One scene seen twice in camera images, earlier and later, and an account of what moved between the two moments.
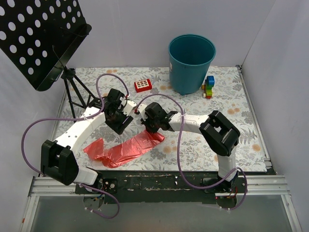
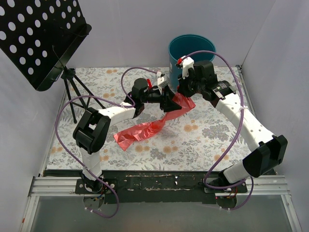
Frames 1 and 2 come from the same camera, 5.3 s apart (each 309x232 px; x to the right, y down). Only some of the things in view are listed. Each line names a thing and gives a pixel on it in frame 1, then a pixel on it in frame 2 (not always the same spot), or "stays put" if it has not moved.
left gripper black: [120, 123] -> [165, 100]
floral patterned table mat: [133, 120] stays put
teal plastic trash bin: [190, 56] stays put
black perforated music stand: [39, 36] stays put
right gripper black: [149, 124] -> [184, 87]
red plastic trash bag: [113, 155] -> [123, 138]
